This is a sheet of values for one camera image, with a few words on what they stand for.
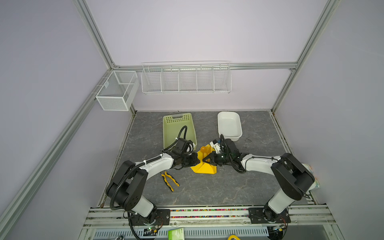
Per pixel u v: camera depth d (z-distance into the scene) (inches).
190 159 31.0
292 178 18.2
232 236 26.5
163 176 34.1
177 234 26.8
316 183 32.3
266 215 26.2
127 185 17.3
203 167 35.1
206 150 38.9
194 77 38.2
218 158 30.7
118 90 41.3
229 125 42.6
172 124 43.0
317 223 28.6
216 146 33.3
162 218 28.8
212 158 30.4
